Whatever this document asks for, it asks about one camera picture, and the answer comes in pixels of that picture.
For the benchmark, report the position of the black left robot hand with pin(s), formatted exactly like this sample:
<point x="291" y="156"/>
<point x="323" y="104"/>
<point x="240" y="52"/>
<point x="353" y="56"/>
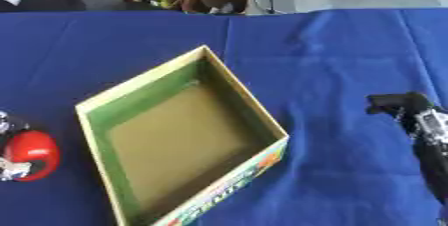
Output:
<point x="10" y="169"/>

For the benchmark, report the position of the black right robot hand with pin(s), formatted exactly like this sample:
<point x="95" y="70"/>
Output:
<point x="408" y="101"/>

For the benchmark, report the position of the red rounded toy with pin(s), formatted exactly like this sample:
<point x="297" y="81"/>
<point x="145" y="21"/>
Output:
<point x="36" y="150"/>

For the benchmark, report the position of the tan cardboard box green inside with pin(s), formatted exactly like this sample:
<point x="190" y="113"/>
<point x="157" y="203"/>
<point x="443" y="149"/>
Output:
<point x="175" y="136"/>

